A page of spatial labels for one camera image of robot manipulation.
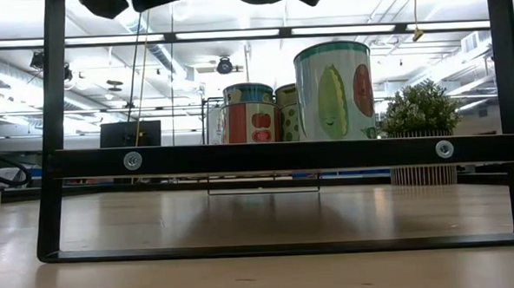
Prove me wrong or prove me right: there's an olive rim tin can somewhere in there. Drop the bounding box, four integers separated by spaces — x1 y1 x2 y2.
273 82 299 108

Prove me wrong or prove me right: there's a corn print tin can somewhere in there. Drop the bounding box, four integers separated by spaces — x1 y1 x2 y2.
293 38 379 143

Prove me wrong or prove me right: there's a blue rim tin can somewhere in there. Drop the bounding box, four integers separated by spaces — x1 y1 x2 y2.
221 81 276 108

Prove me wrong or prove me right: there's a green dots tin can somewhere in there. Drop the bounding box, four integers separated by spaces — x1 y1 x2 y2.
279 101 301 143

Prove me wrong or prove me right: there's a tomato print tin can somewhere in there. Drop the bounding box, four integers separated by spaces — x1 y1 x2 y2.
219 101 283 146

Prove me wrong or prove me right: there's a round black ceiling fixture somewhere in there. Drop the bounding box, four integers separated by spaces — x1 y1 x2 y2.
215 56 235 76

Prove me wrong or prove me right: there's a black computer monitor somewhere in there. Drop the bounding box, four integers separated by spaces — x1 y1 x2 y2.
98 120 163 150

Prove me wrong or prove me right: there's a black ceiling spotlight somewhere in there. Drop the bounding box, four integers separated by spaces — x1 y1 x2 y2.
29 51 46 71

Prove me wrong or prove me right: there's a potted green plant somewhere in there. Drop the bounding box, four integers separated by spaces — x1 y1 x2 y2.
378 77 467 189

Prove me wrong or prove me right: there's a black overhead frame bar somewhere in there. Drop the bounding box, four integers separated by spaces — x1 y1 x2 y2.
0 16 514 53

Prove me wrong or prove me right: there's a yellow hanging strap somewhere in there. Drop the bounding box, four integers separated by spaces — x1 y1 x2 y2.
128 9 156 148

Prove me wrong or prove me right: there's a yellow hanging cord tag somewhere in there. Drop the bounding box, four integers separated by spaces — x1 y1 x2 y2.
410 0 425 43

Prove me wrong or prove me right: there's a wooden shelf black frame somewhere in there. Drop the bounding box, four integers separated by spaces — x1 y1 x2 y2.
25 0 514 266

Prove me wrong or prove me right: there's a black aluminium table frame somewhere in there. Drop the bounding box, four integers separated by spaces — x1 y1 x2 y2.
0 162 514 207

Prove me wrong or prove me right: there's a thick black cable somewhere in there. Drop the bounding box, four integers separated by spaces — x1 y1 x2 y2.
0 122 33 189

